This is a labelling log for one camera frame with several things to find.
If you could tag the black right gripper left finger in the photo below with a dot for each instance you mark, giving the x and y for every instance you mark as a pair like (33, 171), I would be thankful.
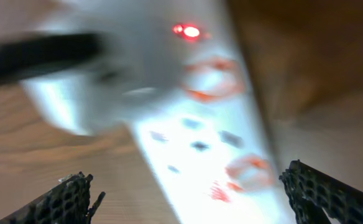
(67, 203)

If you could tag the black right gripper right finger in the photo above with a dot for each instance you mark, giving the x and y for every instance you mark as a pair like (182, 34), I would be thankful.
(316, 197)

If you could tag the white USB charger adapter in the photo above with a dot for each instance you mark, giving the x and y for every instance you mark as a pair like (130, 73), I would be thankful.
(142, 61)

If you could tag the white power strip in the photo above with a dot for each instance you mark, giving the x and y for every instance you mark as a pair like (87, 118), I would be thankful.
(205, 141)

